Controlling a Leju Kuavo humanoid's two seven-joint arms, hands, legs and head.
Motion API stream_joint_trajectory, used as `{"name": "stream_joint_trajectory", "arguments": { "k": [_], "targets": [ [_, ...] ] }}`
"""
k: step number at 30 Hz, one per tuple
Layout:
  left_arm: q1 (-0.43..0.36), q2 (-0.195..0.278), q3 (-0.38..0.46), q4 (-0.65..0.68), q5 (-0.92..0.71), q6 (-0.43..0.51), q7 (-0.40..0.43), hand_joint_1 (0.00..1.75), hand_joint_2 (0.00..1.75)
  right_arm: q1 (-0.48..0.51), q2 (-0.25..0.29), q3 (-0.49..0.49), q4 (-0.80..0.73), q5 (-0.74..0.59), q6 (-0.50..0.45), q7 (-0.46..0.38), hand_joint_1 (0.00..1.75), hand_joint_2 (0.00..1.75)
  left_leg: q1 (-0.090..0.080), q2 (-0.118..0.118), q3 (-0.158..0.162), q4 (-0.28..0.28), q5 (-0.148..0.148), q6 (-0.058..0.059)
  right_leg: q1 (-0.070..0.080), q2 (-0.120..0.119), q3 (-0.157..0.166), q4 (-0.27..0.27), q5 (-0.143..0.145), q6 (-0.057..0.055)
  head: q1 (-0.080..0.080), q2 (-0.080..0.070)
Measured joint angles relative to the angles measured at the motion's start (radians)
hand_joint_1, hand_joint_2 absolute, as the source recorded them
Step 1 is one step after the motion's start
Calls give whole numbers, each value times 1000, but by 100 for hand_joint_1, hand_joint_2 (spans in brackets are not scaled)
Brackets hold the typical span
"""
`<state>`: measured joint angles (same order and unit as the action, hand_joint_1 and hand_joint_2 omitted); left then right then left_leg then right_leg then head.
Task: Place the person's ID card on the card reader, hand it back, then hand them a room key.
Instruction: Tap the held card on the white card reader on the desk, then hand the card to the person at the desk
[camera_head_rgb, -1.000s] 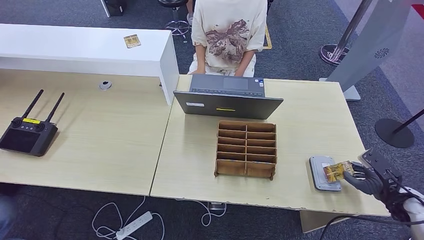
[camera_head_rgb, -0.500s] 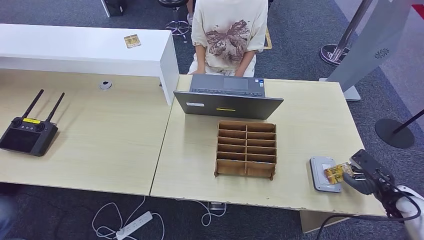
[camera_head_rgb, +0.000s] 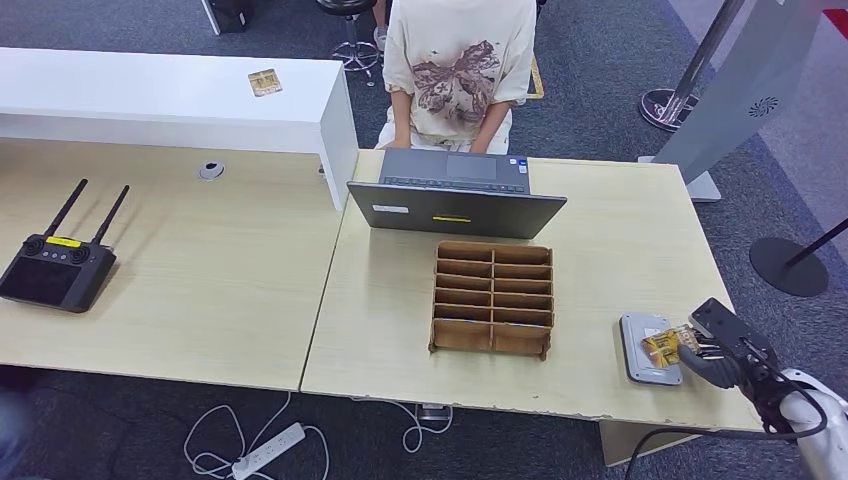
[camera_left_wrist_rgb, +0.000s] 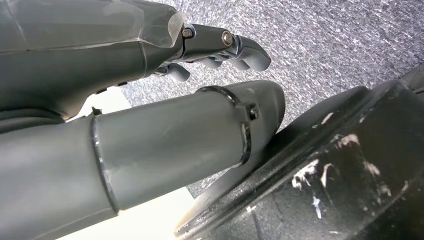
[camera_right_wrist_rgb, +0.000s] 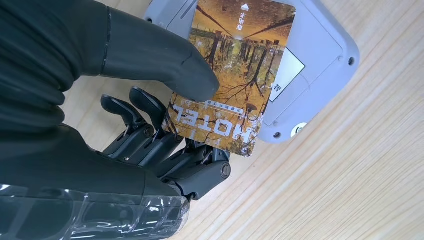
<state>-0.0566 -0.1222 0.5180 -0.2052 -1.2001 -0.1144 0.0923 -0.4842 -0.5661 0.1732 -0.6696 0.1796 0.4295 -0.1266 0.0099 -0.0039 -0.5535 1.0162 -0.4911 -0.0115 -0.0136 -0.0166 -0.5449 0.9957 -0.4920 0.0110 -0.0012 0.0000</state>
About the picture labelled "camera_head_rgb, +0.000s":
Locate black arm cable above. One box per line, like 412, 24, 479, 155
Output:
623, 374, 831, 480

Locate white power strip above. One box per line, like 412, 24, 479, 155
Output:
230, 422, 307, 480

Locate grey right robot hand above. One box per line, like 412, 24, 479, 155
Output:
676, 329, 757, 392

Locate grey sign panel stand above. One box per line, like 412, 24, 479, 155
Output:
637, 0, 829, 203

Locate wooden card organizer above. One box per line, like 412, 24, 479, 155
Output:
427, 240, 555, 362

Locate white counter shelf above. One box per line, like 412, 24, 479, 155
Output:
0, 46, 360, 212

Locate black computer case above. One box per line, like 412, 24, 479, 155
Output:
201, 0, 256, 36

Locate black stool with chrome base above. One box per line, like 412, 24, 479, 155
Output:
315, 0, 386, 73

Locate person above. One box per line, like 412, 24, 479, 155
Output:
374, 0, 539, 155

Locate white power cable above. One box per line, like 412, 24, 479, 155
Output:
183, 390, 331, 480
351, 396, 455, 455

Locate dark grey laptop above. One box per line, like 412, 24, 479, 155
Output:
347, 146, 568, 241

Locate chrome stanchion post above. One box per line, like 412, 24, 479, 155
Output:
639, 0, 749, 132

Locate black stanchion post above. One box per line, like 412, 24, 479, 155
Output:
749, 217, 848, 298

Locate black remote controller with antennas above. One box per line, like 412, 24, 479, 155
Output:
0, 178, 132, 315

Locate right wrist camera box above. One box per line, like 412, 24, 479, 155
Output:
688, 297, 780, 372

